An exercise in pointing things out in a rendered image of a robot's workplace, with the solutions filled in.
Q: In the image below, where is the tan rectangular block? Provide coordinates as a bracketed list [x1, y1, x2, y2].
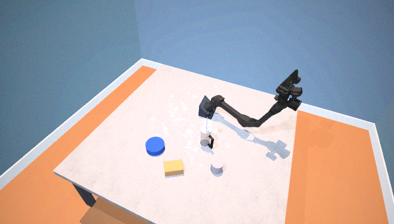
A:
[164, 159, 184, 176]

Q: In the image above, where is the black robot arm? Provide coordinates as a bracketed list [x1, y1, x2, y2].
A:
[204, 85, 302, 128]

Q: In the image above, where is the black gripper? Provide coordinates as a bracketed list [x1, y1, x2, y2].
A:
[276, 69, 301, 97]

